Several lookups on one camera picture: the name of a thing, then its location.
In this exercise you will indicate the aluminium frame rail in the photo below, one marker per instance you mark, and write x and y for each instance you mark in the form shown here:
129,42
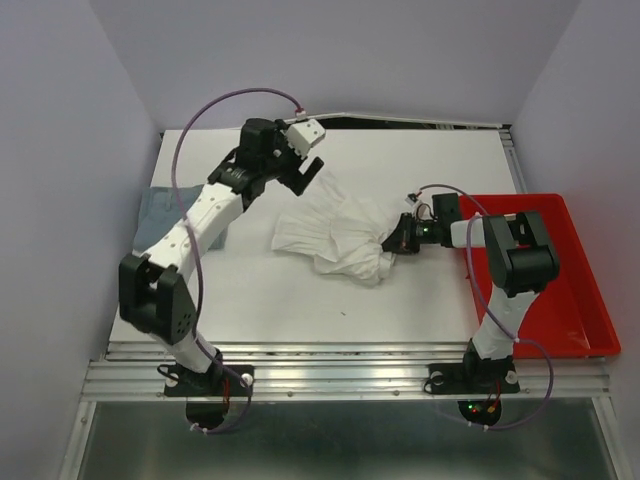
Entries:
284,372

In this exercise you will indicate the folded light blue skirt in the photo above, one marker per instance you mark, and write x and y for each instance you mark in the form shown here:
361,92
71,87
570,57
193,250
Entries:
158,213

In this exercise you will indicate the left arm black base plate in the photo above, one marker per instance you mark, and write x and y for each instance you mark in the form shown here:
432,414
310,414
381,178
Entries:
226,381

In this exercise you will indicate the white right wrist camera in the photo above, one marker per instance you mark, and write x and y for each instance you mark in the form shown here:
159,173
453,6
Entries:
420,209

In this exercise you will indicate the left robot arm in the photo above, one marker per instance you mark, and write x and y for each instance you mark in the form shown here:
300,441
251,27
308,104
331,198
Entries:
153,286

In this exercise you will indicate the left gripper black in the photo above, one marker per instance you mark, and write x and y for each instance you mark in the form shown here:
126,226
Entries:
297,181

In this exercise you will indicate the red plastic tray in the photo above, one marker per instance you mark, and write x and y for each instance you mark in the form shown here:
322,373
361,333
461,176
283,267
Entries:
569,318

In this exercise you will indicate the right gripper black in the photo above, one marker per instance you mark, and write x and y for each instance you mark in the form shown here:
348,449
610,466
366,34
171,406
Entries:
400,239

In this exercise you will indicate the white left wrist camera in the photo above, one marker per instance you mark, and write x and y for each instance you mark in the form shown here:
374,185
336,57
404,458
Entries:
304,135

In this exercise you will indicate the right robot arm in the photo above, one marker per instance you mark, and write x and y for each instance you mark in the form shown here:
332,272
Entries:
522,262

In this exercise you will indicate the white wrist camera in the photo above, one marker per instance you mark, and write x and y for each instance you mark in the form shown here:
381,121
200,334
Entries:
420,209
304,135

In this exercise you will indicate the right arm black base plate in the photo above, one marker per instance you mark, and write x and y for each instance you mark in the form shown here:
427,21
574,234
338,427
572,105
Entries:
456,379

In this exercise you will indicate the white skirt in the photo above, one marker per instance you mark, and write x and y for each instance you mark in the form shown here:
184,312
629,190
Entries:
341,233

